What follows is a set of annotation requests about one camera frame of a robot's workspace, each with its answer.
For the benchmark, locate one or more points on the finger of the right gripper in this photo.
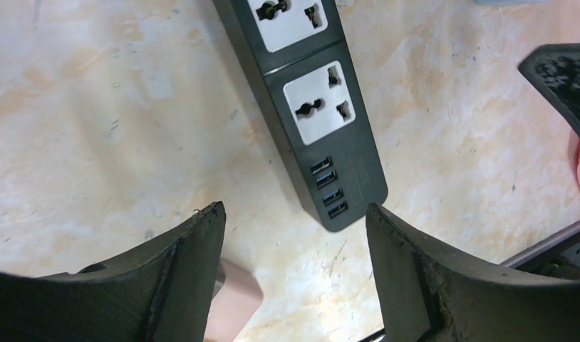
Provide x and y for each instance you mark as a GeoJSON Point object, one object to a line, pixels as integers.
{"type": "Point", "coordinates": [554, 71]}

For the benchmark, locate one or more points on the pink brown charger plug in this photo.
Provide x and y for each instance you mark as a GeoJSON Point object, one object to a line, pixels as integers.
{"type": "Point", "coordinates": [236, 297]}

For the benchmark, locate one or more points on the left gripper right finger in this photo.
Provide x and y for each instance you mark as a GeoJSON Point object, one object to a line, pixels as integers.
{"type": "Point", "coordinates": [431, 291]}

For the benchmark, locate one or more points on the black power strip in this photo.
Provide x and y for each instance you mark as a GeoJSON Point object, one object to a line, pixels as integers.
{"type": "Point", "coordinates": [297, 63]}

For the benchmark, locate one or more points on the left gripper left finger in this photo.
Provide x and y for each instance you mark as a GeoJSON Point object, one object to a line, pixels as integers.
{"type": "Point", "coordinates": [160, 290]}

